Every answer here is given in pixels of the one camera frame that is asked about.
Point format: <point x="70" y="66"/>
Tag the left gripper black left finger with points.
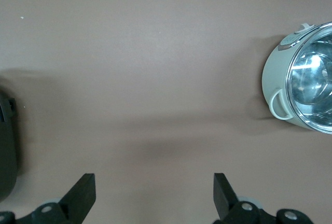
<point x="77" y="198"/>

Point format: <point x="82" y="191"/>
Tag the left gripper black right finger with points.
<point x="225" y="200"/>

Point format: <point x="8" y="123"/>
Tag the black round appliance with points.
<point x="7" y="143"/>

